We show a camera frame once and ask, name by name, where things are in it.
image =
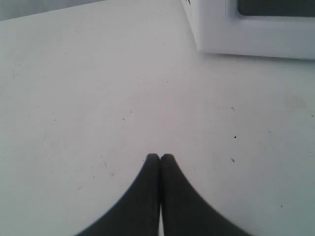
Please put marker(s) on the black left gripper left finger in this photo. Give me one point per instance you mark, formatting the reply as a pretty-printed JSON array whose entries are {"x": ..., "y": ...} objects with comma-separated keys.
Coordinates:
[{"x": 137, "y": 212}]

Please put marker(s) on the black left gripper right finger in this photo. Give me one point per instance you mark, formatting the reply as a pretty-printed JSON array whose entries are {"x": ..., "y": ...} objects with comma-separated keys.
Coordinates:
[{"x": 184, "y": 211}]

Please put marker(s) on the white microwave door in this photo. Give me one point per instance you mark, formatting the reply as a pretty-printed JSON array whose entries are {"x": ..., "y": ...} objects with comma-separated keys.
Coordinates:
[{"x": 268, "y": 36}]

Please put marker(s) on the white microwave oven body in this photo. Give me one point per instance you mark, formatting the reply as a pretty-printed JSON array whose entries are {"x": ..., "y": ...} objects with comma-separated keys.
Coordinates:
[{"x": 192, "y": 22}]

